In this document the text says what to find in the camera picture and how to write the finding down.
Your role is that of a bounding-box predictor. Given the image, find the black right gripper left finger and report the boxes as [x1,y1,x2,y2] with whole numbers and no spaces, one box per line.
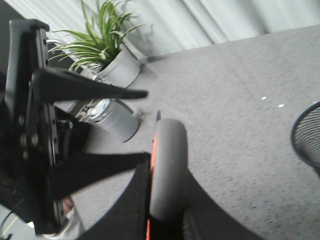
[29,68,148,103]

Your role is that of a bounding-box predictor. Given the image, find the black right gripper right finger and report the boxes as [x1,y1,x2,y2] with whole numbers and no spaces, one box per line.
[47,152,151,200]

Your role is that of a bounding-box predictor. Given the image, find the grey orange handled scissors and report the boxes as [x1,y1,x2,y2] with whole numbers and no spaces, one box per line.
[146,110,188,240]

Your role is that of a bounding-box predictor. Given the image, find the black mesh pen bucket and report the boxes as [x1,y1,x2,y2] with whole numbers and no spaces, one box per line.
[290,102,320,174]

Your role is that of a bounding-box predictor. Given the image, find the green spider plant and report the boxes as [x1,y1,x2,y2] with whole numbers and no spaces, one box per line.
[49,0,141,73]

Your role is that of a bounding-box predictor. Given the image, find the grey metal tin can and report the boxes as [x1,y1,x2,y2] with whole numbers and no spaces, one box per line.
[76,98,140,142]

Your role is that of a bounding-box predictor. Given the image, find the grey plant pot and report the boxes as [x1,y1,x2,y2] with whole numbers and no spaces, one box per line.
[95,45,141,88]

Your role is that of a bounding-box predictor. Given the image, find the grey white curtain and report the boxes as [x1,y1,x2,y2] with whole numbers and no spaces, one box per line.
[4,0,320,61]

